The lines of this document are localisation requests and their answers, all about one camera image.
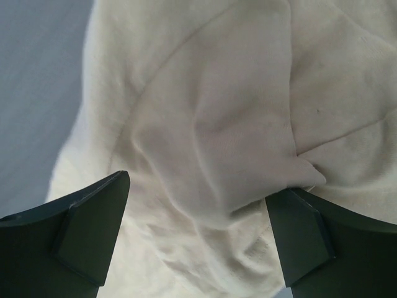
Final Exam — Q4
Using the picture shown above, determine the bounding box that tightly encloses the beige t shirt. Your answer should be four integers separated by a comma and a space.
47, 1, 396, 297

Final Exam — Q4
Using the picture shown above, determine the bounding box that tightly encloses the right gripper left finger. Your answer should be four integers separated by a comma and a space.
1, 171, 130, 298

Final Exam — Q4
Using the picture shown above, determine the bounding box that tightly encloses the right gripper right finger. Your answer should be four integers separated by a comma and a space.
265, 189, 396, 298

